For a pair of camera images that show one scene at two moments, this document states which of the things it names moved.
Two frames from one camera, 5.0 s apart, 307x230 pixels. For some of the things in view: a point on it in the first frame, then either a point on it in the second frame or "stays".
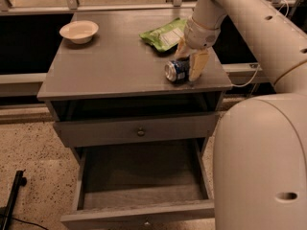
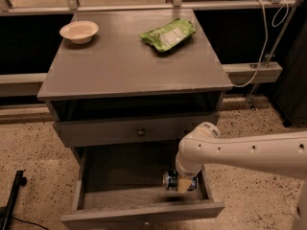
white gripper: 199,35 -> 188,171
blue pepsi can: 177,70 -> 171,181
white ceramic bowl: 80,32 stays
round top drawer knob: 141,133 stays
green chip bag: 166,35 stays
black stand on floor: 7,212 stays
